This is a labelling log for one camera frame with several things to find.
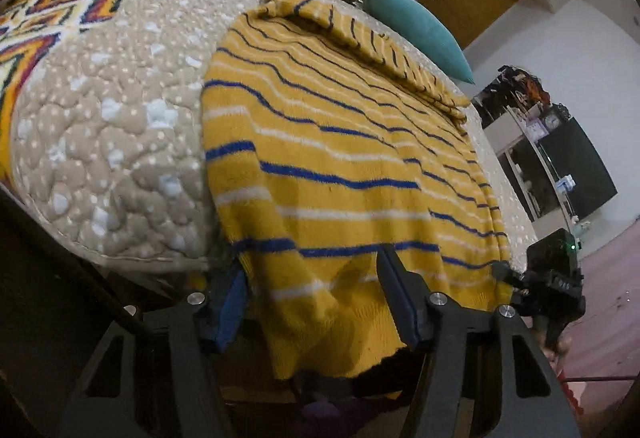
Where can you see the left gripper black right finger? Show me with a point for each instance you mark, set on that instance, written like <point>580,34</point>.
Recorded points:
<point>493,354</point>

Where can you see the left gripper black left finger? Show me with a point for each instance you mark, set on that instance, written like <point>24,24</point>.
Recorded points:
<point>151,374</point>

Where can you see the yellow blue striped knit sweater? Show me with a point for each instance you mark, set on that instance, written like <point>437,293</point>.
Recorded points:
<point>324,140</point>

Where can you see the person's right hand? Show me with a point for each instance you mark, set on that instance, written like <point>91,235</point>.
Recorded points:
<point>557,353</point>

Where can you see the black television screen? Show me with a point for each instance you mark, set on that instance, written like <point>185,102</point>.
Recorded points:
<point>571,153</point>

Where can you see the white cluttered shelf unit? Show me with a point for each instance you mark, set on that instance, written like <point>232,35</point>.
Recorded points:
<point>517,114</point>

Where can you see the beige dotted quilted bedspread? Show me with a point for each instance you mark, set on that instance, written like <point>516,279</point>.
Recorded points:
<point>107,146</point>

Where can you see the teal knit pillow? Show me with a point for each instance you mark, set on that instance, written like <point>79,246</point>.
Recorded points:
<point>415,23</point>

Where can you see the geometric orange patterned blanket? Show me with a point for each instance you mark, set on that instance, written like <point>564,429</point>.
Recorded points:
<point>29,30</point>

